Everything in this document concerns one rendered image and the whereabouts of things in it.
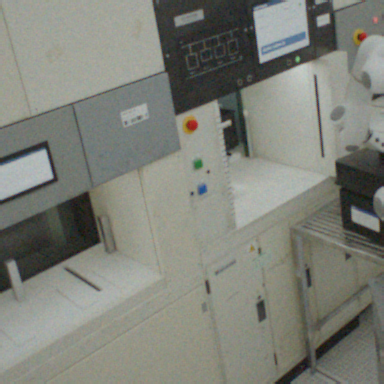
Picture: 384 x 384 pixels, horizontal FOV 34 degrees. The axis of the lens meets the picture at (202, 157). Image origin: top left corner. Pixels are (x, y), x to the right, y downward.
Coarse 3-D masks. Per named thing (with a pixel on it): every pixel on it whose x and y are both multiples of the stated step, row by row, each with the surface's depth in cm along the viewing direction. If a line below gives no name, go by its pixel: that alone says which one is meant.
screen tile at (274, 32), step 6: (264, 12) 230; (270, 12) 232; (258, 18) 228; (264, 18) 230; (270, 18) 232; (276, 18) 235; (258, 24) 229; (276, 24) 235; (264, 30) 231; (270, 30) 234; (276, 30) 236; (264, 36) 232; (270, 36) 234; (276, 36) 236; (264, 42) 233
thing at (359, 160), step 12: (348, 156) 243; (360, 156) 241; (372, 156) 239; (336, 168) 242; (348, 168) 236; (360, 168) 231; (372, 168) 229; (336, 180) 244; (348, 180) 238; (360, 180) 232; (372, 180) 227; (360, 192) 234; (372, 192) 229
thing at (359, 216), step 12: (348, 192) 242; (348, 204) 244; (360, 204) 237; (372, 204) 232; (348, 216) 246; (360, 216) 240; (372, 216) 234; (348, 228) 248; (360, 228) 242; (372, 228) 236
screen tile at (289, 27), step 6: (300, 0) 241; (282, 6) 236; (288, 6) 238; (294, 6) 240; (282, 12) 236; (288, 12) 238; (294, 12) 240; (300, 12) 242; (282, 18) 237; (300, 18) 243; (288, 24) 239; (294, 24) 242; (300, 24) 244; (288, 30) 240; (294, 30) 242
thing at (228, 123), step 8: (224, 112) 306; (232, 112) 300; (224, 120) 298; (232, 120) 301; (224, 128) 299; (232, 128) 302; (224, 136) 299; (232, 136) 303; (224, 144) 301; (232, 144) 304
